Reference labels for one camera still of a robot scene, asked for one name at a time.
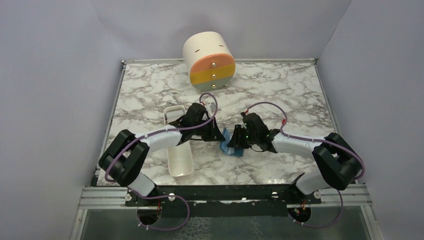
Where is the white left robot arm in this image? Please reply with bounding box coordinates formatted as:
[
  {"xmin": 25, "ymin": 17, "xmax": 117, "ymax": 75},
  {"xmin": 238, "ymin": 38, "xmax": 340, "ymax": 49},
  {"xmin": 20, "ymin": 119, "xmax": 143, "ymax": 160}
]
[{"xmin": 98, "ymin": 103, "xmax": 225, "ymax": 206}]

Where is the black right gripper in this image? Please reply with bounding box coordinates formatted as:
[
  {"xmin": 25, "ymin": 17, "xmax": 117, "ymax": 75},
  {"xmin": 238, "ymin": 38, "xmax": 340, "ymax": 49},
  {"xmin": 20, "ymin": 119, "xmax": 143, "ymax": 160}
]
[{"xmin": 227, "ymin": 124, "xmax": 259, "ymax": 149}]

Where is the blue leather card holder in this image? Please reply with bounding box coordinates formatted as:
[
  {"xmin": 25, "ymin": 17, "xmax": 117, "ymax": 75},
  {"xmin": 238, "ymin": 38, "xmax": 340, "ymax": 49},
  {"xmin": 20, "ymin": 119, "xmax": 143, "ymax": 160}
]
[{"xmin": 219, "ymin": 127, "xmax": 245, "ymax": 157}]

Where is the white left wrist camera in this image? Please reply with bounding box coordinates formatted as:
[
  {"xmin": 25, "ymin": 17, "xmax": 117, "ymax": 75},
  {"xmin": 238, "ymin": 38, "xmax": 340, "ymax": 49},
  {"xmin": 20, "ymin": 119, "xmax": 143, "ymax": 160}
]
[{"xmin": 205, "ymin": 102, "xmax": 216, "ymax": 118}]

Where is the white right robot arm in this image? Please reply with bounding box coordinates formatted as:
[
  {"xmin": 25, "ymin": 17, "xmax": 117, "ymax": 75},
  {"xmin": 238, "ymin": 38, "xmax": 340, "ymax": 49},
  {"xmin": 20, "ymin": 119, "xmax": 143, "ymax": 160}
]
[{"xmin": 227, "ymin": 113, "xmax": 364, "ymax": 204}]

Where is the long white card tray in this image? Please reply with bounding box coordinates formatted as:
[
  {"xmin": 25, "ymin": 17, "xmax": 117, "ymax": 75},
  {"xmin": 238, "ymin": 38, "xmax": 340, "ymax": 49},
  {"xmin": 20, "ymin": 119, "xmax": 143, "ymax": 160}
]
[{"xmin": 163, "ymin": 105, "xmax": 194, "ymax": 181}]

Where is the round three-drawer mini cabinet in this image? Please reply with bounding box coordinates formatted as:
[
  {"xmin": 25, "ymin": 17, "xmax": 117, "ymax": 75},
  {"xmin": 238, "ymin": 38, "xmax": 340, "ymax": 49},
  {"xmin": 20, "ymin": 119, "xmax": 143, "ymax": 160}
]
[{"xmin": 182, "ymin": 31, "xmax": 236, "ymax": 92}]

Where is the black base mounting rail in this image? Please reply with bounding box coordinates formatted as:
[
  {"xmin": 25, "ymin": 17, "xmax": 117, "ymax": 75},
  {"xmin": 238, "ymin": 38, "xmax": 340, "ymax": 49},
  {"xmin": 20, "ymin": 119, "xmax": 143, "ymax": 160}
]
[{"xmin": 125, "ymin": 184, "xmax": 322, "ymax": 218}]

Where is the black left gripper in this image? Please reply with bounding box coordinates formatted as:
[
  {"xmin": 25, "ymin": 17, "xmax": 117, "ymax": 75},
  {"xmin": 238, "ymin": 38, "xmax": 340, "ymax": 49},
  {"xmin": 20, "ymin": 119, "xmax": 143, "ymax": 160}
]
[{"xmin": 192, "ymin": 116, "xmax": 226, "ymax": 142}]

